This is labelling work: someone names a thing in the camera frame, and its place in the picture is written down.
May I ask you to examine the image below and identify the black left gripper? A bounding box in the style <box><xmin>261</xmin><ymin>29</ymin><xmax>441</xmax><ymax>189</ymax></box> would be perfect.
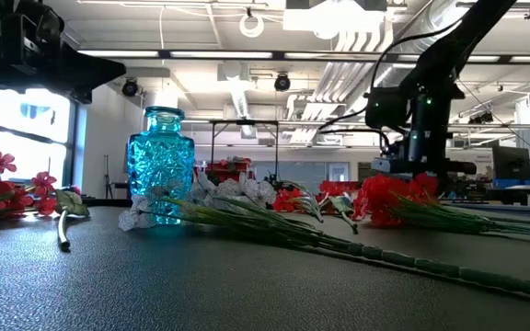
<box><xmin>0</xmin><ymin>40</ymin><xmax>127</xmax><ymax>105</ymax></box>

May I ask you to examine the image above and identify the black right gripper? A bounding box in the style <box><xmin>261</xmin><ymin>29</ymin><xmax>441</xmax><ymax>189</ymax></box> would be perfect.
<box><xmin>371</xmin><ymin>137</ymin><xmax>478</xmax><ymax>178</ymax></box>

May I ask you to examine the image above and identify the blue cut glass vase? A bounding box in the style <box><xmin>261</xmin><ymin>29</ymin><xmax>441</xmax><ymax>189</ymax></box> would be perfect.
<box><xmin>126</xmin><ymin>106</ymin><xmax>196</xmax><ymax>226</ymax></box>

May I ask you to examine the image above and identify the white blossom bunch long stem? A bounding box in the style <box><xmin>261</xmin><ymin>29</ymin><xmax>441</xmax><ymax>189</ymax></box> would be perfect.
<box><xmin>117</xmin><ymin>172</ymin><xmax>530</xmax><ymax>307</ymax></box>

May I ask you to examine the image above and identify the black ceiling spotlight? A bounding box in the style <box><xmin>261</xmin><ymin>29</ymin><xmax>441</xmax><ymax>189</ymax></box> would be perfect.
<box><xmin>273</xmin><ymin>72</ymin><xmax>292</xmax><ymax>93</ymax></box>
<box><xmin>121</xmin><ymin>77</ymin><xmax>140</xmax><ymax>97</ymax></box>

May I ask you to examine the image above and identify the black track light cluster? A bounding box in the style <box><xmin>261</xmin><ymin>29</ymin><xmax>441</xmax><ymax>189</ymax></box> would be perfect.
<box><xmin>468</xmin><ymin>110</ymin><xmax>495</xmax><ymax>125</ymax></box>

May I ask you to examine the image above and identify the blue storage bin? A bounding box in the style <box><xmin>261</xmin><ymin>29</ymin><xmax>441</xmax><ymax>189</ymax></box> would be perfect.
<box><xmin>492</xmin><ymin>174</ymin><xmax>530</xmax><ymax>190</ymax></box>

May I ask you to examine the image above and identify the black computer monitor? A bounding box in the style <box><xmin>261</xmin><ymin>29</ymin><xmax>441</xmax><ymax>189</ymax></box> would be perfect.
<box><xmin>492</xmin><ymin>145</ymin><xmax>530</xmax><ymax>181</ymax></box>

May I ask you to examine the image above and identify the thin black tripod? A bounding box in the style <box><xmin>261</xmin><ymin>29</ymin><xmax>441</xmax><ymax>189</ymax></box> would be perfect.
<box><xmin>102</xmin><ymin>154</ymin><xmax>113</xmax><ymax>200</ymax></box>

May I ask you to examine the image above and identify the long ceiling light strip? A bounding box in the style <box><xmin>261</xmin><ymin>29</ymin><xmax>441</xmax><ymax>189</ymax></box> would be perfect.
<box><xmin>76</xmin><ymin>48</ymin><xmax>530</xmax><ymax>65</ymax></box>

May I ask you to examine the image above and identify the white ceiling air unit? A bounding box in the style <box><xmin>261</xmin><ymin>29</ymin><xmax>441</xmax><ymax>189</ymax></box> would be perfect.
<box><xmin>282</xmin><ymin>0</ymin><xmax>388</xmax><ymax>33</ymax></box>

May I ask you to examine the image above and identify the red storage crate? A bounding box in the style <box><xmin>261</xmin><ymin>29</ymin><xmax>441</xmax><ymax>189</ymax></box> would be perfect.
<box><xmin>209</xmin><ymin>156</ymin><xmax>253</xmax><ymax>183</ymax></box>

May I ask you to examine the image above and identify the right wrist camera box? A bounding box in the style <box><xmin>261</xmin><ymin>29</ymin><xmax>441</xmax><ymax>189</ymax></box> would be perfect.
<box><xmin>364</xmin><ymin>86</ymin><xmax>409</xmax><ymax>131</ymax></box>

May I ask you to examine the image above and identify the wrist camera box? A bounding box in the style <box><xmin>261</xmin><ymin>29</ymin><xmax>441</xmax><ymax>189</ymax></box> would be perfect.
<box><xmin>2</xmin><ymin>0</ymin><xmax>66</xmax><ymax>50</ymax></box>
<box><xmin>364</xmin><ymin>86</ymin><xmax>409</xmax><ymax>131</ymax></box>

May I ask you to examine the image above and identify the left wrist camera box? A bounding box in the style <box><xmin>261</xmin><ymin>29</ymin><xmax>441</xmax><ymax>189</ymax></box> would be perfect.
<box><xmin>2</xmin><ymin>0</ymin><xmax>66</xmax><ymax>50</ymax></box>

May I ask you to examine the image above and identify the black camera cable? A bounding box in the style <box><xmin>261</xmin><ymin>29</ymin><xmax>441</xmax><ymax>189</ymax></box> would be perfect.
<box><xmin>316</xmin><ymin>106</ymin><xmax>391</xmax><ymax>153</ymax></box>

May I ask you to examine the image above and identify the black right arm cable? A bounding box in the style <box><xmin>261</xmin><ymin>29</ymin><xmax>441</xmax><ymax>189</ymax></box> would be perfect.
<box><xmin>369</xmin><ymin>20</ymin><xmax>467</xmax><ymax>93</ymax></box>

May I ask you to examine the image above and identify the black table frame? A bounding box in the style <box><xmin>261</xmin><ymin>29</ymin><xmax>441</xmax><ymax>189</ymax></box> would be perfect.
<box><xmin>80</xmin><ymin>197</ymin><xmax>530</xmax><ymax>215</ymax></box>

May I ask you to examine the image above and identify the silver ventilation duct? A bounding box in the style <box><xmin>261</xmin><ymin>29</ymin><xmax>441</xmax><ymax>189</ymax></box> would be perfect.
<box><xmin>374</xmin><ymin>0</ymin><xmax>482</xmax><ymax>91</ymax></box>

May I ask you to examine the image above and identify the black metal gantry frame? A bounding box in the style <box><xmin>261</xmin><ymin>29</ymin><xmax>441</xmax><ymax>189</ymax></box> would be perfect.
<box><xmin>208</xmin><ymin>118</ymin><xmax>281</xmax><ymax>185</ymax></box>

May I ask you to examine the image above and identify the white hanging ring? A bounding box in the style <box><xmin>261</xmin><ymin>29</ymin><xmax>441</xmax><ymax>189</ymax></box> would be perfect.
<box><xmin>238</xmin><ymin>13</ymin><xmax>265</xmax><ymax>39</ymax></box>

